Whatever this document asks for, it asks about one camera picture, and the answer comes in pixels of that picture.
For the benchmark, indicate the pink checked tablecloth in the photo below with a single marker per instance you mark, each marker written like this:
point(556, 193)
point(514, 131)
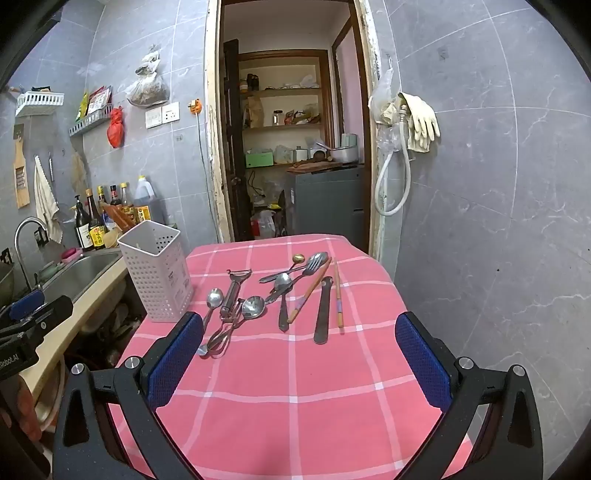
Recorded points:
point(286, 397)

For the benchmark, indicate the steel fork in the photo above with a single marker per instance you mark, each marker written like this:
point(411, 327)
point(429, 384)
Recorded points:
point(314, 264)

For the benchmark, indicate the grey cabinet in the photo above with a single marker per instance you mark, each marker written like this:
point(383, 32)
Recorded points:
point(323, 203)

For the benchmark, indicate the green box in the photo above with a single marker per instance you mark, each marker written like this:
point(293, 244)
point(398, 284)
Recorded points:
point(258, 159)

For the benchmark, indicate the cooking oil jug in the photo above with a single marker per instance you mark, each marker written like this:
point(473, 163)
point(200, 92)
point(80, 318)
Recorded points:
point(145, 194)

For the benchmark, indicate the steel faucet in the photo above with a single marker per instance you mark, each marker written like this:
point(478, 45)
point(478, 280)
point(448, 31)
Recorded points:
point(21, 230)

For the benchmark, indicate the grey wall rack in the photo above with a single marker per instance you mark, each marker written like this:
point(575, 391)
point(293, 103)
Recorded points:
point(90, 122)

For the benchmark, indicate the beige kitchen counter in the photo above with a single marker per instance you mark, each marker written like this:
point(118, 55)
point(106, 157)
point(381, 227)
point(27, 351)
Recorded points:
point(83, 314)

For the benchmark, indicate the white wall basket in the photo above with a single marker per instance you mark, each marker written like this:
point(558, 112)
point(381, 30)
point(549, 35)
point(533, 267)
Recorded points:
point(39, 99)

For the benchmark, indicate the pink soap dish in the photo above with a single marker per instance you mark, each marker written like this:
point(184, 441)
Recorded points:
point(70, 254)

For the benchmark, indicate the large steel spoon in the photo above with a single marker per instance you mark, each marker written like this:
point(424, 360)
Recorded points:
point(253, 307)

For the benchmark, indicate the person's left hand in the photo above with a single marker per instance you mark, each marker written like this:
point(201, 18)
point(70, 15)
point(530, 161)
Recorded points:
point(27, 410)

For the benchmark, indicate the white perforated utensil holder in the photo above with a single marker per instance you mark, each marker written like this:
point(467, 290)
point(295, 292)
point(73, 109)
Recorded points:
point(157, 277)

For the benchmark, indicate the wooden cutting board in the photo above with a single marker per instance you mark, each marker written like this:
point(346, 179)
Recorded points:
point(21, 184)

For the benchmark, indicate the steel peeler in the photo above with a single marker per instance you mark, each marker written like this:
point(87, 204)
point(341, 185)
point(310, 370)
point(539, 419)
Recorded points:
point(231, 297)

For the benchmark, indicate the cream rubber gloves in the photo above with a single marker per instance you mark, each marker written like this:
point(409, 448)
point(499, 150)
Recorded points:
point(422, 120)

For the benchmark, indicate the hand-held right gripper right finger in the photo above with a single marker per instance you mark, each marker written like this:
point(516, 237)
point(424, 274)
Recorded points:
point(422, 360)

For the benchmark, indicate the clear hanging plastic bag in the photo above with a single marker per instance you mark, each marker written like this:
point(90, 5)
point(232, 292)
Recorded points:
point(147, 90)

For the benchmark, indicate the wooden chopstick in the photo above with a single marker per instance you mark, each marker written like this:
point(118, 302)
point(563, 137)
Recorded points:
point(338, 295)
point(308, 291)

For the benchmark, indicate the orange plug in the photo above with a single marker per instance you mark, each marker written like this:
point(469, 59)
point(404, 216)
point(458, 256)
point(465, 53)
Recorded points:
point(195, 107)

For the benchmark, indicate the seasoning packets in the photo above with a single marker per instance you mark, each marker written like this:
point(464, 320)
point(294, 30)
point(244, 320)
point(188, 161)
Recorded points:
point(99, 99)

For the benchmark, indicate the wooden door frame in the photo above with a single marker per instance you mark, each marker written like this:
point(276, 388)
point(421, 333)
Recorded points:
point(211, 138)

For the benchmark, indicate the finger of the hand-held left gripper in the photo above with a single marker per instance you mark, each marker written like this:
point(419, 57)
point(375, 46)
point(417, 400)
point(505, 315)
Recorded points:
point(27, 304)
point(51, 311)

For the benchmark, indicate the steel sink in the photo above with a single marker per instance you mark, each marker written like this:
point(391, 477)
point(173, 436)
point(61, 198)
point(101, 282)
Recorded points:
point(78, 272)

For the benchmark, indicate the wooden shelf unit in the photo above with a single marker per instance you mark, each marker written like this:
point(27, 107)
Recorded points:
point(325, 92)

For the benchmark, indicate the white hanging towel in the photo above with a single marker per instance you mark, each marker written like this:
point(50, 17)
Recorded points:
point(46, 198)

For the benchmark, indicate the dark wooden door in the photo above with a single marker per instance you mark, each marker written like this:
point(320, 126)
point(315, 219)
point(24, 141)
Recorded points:
point(231, 138)

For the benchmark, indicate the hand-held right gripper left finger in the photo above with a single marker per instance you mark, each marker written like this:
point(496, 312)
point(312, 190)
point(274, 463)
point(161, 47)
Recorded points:
point(178, 360)

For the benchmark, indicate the white wall socket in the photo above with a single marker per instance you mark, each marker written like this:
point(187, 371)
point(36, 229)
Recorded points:
point(170, 113)

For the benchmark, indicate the dark pump sauce bottle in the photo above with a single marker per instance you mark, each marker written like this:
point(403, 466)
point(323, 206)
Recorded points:
point(83, 228)

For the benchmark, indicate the red plastic bag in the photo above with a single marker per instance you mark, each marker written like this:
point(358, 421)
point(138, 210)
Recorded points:
point(115, 129)

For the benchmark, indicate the white cooking pot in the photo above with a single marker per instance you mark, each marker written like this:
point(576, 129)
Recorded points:
point(344, 154)

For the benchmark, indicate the white wall switch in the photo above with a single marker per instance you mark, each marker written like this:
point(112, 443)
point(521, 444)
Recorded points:
point(153, 118)

